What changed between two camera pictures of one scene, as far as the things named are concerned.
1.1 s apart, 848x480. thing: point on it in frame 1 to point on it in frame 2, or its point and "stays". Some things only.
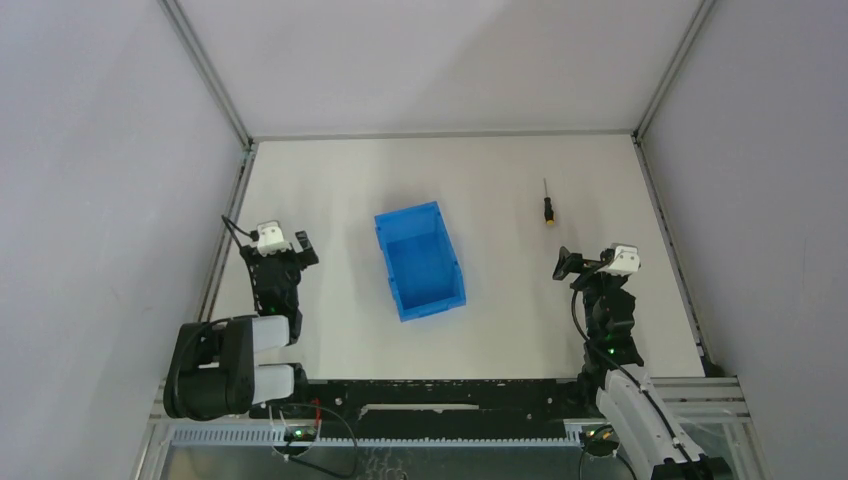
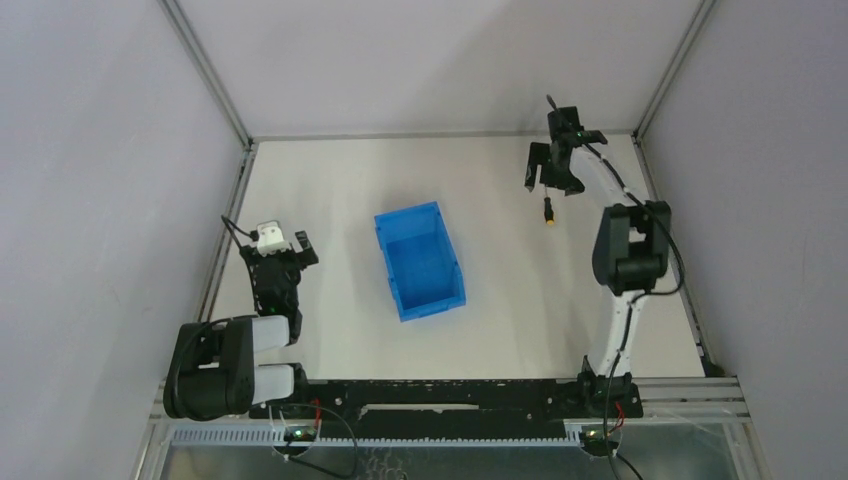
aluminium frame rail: (229, 218) stays
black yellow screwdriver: (548, 209) stays
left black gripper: (279, 257) stays
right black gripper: (569, 262) to (541, 154)
